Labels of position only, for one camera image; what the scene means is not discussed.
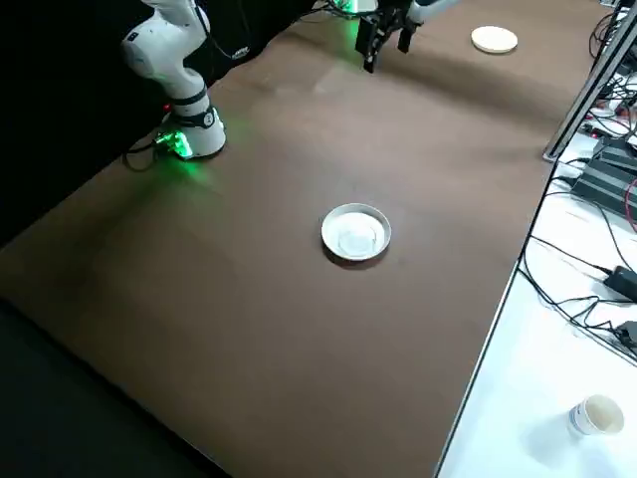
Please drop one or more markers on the black electronics box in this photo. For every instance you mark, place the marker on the black electronics box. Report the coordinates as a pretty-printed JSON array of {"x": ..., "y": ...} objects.
[
  {"x": 604, "y": 189},
  {"x": 619, "y": 152}
]

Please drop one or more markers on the aluminium profile post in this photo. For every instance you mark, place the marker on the aluminium profile post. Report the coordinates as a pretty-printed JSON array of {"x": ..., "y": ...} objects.
[{"x": 582, "y": 94}]

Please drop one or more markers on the black power adapter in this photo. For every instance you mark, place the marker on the black power adapter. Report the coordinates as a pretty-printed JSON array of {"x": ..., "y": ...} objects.
[{"x": 622, "y": 281}]

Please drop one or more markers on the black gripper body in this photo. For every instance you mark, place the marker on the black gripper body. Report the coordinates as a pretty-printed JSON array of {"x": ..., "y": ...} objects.
[{"x": 393, "y": 12}]

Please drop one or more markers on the white paper cup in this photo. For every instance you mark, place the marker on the white paper cup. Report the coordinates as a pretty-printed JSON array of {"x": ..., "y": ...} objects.
[{"x": 597, "y": 418}]

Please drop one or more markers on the white round plate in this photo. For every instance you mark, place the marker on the white round plate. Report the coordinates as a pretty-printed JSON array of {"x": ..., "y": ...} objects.
[
  {"x": 495, "y": 39},
  {"x": 331, "y": 234}
]

